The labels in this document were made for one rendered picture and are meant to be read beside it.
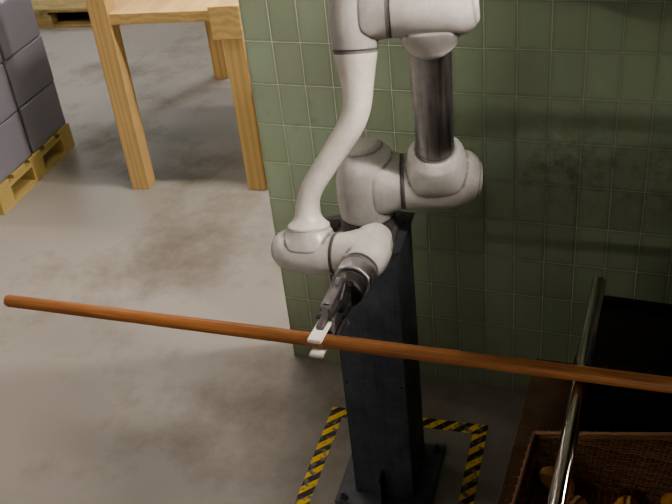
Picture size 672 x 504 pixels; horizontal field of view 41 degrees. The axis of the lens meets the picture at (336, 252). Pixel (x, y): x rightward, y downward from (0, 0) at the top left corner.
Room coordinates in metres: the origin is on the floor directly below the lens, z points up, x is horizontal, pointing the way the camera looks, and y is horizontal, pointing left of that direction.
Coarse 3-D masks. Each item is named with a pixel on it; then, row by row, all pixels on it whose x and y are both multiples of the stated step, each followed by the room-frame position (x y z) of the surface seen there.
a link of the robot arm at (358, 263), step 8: (352, 256) 1.69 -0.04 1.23; (360, 256) 1.69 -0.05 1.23; (344, 264) 1.67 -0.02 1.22; (352, 264) 1.66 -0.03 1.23; (360, 264) 1.66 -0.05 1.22; (368, 264) 1.67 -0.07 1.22; (336, 272) 1.67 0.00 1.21; (360, 272) 1.64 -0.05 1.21; (368, 272) 1.65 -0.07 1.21; (376, 272) 1.68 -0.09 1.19; (368, 280) 1.64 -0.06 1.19; (368, 288) 1.64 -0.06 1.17
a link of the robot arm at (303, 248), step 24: (360, 72) 1.84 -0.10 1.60; (360, 96) 1.83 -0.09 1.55; (360, 120) 1.83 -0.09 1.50; (336, 144) 1.83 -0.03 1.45; (312, 168) 1.85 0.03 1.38; (336, 168) 1.83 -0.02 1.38; (312, 192) 1.83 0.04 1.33; (312, 216) 1.81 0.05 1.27; (288, 240) 1.80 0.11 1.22; (312, 240) 1.77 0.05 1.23; (288, 264) 1.78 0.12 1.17; (312, 264) 1.76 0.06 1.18
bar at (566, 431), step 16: (592, 288) 1.54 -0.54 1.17; (592, 304) 1.48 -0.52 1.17; (592, 320) 1.43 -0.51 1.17; (592, 336) 1.38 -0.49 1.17; (592, 352) 1.34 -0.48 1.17; (576, 384) 1.25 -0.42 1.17; (576, 400) 1.20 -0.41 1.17; (576, 416) 1.17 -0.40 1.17; (576, 432) 1.13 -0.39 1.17; (560, 448) 1.10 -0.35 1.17; (560, 464) 1.06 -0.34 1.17; (560, 480) 1.02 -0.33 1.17; (560, 496) 0.99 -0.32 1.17
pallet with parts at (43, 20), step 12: (36, 0) 8.06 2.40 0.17; (48, 0) 8.02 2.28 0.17; (60, 0) 7.97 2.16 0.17; (72, 0) 7.93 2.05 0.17; (84, 0) 7.89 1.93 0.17; (36, 12) 7.78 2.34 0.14; (48, 12) 7.74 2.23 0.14; (60, 12) 8.15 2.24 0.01; (72, 12) 8.12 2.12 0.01; (84, 12) 8.09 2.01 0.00; (48, 24) 7.75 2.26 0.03; (60, 24) 7.74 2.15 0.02; (72, 24) 7.70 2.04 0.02; (84, 24) 7.66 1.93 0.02
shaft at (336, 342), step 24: (72, 312) 1.68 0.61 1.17; (96, 312) 1.65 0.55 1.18; (120, 312) 1.63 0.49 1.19; (144, 312) 1.62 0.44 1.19; (240, 336) 1.51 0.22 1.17; (264, 336) 1.49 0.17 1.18; (288, 336) 1.47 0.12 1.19; (336, 336) 1.45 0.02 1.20; (432, 360) 1.35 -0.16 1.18; (456, 360) 1.33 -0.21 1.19; (480, 360) 1.32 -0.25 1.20; (504, 360) 1.31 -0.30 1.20; (528, 360) 1.30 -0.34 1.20; (624, 384) 1.21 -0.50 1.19; (648, 384) 1.20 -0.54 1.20
